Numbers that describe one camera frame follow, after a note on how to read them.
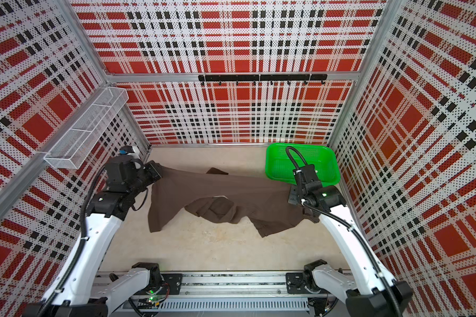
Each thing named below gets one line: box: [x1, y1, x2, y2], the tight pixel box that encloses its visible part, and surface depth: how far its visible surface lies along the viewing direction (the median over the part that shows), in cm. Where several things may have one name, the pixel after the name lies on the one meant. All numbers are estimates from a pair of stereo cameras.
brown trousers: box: [148, 165, 319, 238], surface depth 80 cm
